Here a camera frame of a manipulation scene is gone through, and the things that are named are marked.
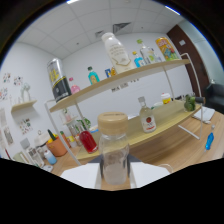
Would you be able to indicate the green potted plant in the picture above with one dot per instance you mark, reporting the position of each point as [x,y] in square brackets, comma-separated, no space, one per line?
[84,123]

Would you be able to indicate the small light blue bottle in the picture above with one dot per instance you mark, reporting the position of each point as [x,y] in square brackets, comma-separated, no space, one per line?
[138,61]

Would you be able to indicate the small pink bottle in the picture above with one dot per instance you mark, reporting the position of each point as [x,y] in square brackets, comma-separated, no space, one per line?
[74,88]

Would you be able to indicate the blue liquid bottle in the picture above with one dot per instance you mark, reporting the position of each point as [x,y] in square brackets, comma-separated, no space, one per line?
[209,141]

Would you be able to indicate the lime jar with cork lid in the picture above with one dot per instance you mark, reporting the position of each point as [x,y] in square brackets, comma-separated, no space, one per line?
[190,104]

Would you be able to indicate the green-capped glass bottle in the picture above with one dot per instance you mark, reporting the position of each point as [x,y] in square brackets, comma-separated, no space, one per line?
[147,53]

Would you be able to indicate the orange storage basket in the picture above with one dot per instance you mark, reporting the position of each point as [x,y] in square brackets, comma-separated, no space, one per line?
[57,147]

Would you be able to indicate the red liquid glass bottle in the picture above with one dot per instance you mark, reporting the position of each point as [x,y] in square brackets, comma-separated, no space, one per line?
[88,141]

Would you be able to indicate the brown door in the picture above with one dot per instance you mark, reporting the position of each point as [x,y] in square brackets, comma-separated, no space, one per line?
[186,50]

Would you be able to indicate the white milk bottle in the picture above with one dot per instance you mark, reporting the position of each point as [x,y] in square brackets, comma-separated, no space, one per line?
[117,55]

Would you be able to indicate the wooden wall shelf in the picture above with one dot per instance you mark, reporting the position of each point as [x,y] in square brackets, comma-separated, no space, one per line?
[23,106]

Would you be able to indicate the glass jar with wooden lid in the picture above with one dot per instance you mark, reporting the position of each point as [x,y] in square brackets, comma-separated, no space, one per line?
[114,150]

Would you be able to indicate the yellow paper cup with lid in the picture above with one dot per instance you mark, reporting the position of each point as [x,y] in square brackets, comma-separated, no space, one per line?
[166,98]

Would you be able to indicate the small yellow bottle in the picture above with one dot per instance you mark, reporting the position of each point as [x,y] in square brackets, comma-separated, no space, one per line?
[113,71]

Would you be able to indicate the two-tier wooden shelf rack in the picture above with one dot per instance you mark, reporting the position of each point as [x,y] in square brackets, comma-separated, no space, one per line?
[116,80]

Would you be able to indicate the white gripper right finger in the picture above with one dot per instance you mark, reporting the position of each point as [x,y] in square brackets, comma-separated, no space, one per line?
[148,173]

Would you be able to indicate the black chair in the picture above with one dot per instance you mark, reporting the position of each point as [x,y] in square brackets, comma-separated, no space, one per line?
[215,98]

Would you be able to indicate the clear bottle with red label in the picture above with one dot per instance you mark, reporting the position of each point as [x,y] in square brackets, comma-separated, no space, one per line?
[147,120]

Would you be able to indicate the white and blue cup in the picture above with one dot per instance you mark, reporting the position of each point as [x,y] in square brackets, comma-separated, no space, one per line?
[50,158]

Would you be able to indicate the small teal bottle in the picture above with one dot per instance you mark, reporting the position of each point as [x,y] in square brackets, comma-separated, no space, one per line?
[93,77]

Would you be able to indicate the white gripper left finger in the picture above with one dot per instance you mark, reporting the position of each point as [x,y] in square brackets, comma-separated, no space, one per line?
[81,175]

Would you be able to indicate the black and yellow canister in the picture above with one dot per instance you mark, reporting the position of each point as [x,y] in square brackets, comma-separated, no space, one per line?
[60,81]

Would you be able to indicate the yellow snack canister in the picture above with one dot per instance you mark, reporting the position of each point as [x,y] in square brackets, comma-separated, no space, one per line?
[167,49]

